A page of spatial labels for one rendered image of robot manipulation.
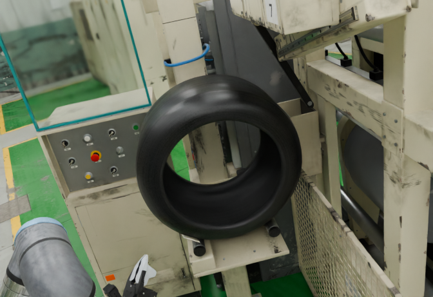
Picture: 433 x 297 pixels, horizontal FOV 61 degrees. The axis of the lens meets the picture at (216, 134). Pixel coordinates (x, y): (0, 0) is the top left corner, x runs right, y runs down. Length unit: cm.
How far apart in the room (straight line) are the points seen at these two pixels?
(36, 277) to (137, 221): 123
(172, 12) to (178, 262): 140
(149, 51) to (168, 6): 317
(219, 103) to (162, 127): 19
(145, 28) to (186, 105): 346
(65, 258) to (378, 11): 82
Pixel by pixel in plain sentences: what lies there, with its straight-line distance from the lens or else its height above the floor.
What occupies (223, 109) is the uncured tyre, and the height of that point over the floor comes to 141.
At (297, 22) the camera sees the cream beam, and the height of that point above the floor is 166.
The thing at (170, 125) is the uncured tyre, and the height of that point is 140.
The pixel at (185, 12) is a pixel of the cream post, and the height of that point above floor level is 168.
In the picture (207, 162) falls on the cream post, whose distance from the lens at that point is 162.
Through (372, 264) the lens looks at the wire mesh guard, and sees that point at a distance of 115.
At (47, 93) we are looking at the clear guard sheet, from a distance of 186.
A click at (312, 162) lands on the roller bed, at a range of 167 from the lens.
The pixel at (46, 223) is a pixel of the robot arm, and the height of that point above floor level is 132.
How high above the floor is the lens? 180
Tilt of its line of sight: 24 degrees down
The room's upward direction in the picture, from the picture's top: 12 degrees counter-clockwise
